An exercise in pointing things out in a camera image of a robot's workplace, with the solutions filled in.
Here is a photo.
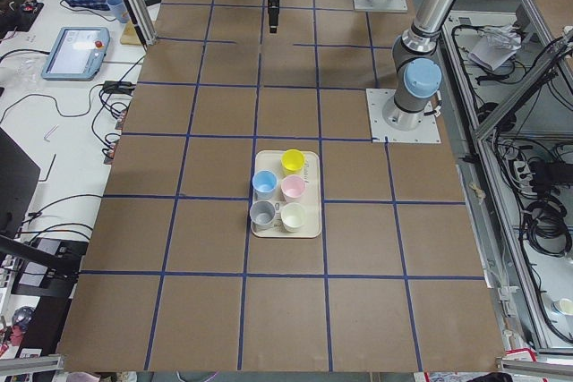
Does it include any crumpled white paper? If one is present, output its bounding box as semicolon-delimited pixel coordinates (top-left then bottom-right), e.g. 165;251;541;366
468;24;522;72

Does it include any blue plastic cup on tray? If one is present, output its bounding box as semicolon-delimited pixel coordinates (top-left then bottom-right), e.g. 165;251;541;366
252;170;278;200

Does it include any near teach pendant tablet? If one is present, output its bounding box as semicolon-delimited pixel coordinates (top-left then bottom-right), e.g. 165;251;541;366
41;27;110;81

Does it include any grey plastic cup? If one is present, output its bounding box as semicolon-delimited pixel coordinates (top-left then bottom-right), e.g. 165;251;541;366
249;200;276;229

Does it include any blue cup on desk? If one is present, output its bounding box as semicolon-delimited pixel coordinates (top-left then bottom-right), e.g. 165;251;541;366
107;0;129;24

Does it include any pink plastic cup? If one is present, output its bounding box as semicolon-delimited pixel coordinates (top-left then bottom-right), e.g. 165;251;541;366
281;174;306;202

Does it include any black monitor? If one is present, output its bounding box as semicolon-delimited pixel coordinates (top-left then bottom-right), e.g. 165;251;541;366
0;130;40;239

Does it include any cream white plastic cup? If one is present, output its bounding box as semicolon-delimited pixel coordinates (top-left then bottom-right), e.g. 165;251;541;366
280;202;306;233

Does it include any yellow plastic cup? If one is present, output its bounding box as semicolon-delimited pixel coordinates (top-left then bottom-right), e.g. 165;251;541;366
281;149;305;176

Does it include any wooden stand base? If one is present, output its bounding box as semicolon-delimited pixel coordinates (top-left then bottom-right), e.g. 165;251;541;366
120;21;145;47

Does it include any cream serving tray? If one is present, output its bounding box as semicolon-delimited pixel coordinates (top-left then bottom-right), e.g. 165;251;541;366
249;150;322;238

